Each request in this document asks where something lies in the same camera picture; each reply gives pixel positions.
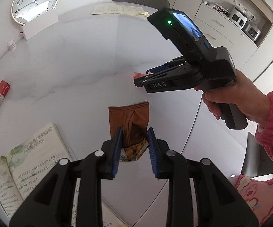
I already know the person's right hand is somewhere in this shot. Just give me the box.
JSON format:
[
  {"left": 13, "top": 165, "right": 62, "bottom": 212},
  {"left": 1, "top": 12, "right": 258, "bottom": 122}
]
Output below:
[{"left": 202, "top": 70, "right": 271, "bottom": 126}]

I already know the silver rice cooker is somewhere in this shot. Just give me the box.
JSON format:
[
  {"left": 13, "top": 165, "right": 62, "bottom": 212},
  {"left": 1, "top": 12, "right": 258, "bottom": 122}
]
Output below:
[{"left": 243, "top": 22, "right": 261, "bottom": 42}]

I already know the open illustrated textbook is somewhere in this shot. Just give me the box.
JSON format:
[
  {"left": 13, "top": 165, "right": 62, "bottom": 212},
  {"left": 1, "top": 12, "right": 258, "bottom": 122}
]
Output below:
[{"left": 0, "top": 122, "right": 73, "bottom": 219}]

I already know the open notebook with yellow note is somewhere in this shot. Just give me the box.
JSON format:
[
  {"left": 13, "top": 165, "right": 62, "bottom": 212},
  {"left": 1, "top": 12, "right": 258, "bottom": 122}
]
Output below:
[{"left": 91, "top": 4, "right": 149, "bottom": 17}]

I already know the grey chair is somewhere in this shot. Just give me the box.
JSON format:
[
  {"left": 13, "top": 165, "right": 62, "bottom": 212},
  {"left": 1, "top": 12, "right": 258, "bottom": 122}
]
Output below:
[
  {"left": 241, "top": 132, "right": 273, "bottom": 178},
  {"left": 112, "top": 0, "right": 170, "bottom": 9}
]

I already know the white drawer cabinet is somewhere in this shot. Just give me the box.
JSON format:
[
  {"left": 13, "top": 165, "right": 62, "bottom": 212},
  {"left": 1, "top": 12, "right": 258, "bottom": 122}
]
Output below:
[{"left": 194, "top": 4, "right": 257, "bottom": 79}]

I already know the white wall clock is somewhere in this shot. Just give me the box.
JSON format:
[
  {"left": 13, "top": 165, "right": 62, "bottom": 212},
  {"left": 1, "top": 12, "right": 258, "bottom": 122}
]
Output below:
[{"left": 11, "top": 0, "right": 58, "bottom": 26}]

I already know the white card stand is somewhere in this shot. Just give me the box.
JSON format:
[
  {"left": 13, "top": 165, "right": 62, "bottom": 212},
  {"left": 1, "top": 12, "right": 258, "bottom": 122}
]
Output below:
[{"left": 21, "top": 9, "right": 59, "bottom": 40}]

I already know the grey chair far side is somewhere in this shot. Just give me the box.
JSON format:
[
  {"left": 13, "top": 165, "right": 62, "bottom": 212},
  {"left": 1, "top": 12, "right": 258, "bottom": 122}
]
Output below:
[{"left": 112, "top": 0, "right": 170, "bottom": 9}]

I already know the red snack wrapper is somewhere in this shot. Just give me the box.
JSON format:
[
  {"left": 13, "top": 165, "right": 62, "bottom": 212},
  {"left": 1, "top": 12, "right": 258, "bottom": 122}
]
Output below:
[{"left": 132, "top": 72, "right": 150, "bottom": 79}]

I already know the grey chair near right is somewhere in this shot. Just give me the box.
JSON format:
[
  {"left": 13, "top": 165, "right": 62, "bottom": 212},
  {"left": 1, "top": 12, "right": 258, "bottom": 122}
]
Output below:
[{"left": 241, "top": 132, "right": 273, "bottom": 178}]

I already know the white toaster oven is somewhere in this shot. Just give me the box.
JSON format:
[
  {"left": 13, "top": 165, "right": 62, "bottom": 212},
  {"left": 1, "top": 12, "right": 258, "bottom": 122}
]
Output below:
[{"left": 229, "top": 7, "right": 248, "bottom": 29}]

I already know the small white pill bottle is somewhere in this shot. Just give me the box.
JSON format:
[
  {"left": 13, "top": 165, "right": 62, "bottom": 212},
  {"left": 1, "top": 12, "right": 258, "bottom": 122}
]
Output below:
[{"left": 8, "top": 40, "right": 16, "bottom": 52}]

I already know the pink floral sleeve forearm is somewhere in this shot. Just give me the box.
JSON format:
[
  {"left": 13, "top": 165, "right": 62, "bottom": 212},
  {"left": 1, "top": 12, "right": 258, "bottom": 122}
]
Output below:
[{"left": 235, "top": 92, "right": 273, "bottom": 226}]

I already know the brown snack bag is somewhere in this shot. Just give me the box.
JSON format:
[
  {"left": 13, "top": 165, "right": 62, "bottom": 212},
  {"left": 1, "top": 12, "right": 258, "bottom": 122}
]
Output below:
[{"left": 108, "top": 101, "right": 149, "bottom": 162}]

